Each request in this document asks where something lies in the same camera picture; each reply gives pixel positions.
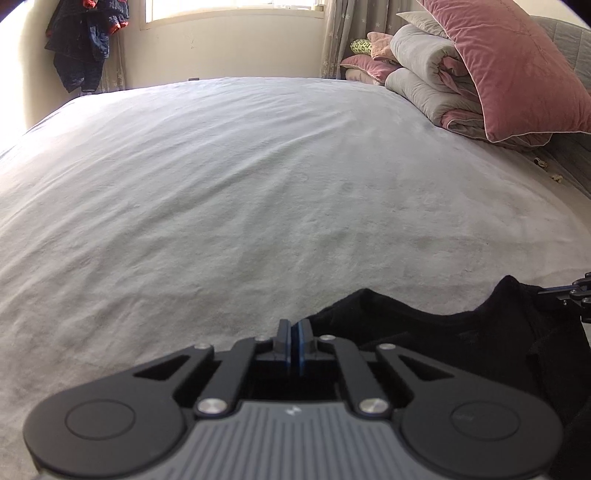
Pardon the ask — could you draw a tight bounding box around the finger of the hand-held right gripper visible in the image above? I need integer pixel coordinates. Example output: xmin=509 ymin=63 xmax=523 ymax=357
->
xmin=538 ymin=271 xmax=591 ymax=325

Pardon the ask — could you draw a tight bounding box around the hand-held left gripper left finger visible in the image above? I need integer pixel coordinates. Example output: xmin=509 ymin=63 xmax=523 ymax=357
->
xmin=131 ymin=318 xmax=293 ymax=418

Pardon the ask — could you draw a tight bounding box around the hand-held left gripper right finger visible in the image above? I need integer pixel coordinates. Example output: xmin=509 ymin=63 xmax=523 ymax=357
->
xmin=295 ymin=318 xmax=460 ymax=420

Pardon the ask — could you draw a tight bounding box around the black t-shirt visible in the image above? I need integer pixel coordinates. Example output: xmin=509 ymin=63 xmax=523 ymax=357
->
xmin=305 ymin=275 xmax=591 ymax=480

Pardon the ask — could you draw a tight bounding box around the grey quilted headboard cover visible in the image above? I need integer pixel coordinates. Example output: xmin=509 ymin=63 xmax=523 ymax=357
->
xmin=531 ymin=16 xmax=591 ymax=200

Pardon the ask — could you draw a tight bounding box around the bed with grey sheet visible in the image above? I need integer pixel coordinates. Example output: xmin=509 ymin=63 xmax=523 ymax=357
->
xmin=0 ymin=76 xmax=591 ymax=472

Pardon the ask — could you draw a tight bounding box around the pink velvet pillow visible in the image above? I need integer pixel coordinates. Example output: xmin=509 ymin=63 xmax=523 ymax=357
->
xmin=416 ymin=0 xmax=591 ymax=144

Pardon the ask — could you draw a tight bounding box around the folded grey pink duvet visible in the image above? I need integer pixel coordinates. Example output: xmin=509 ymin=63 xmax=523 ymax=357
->
xmin=385 ymin=24 xmax=555 ymax=151

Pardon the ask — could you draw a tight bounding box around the small pink pillow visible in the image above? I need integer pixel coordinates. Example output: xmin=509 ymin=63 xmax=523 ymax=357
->
xmin=340 ymin=55 xmax=403 ymax=86

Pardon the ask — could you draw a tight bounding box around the folded pink towel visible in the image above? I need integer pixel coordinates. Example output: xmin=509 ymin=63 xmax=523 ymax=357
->
xmin=366 ymin=31 xmax=400 ymax=64

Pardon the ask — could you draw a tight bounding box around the white pillow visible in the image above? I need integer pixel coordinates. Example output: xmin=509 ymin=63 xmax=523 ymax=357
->
xmin=396 ymin=10 xmax=450 ymax=40

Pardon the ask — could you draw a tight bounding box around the grey patterned curtain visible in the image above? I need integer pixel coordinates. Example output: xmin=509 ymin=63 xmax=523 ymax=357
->
xmin=320 ymin=0 xmax=394 ymax=80

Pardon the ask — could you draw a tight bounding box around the white lace curtain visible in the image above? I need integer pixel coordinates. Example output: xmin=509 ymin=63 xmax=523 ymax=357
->
xmin=98 ymin=36 xmax=129 ymax=92

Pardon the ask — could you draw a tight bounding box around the window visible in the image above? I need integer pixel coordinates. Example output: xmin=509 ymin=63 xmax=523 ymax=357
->
xmin=145 ymin=0 xmax=327 ymax=25

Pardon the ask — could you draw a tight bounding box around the hanging dark blue jacket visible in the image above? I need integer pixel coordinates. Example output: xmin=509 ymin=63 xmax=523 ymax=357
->
xmin=45 ymin=0 xmax=130 ymax=93

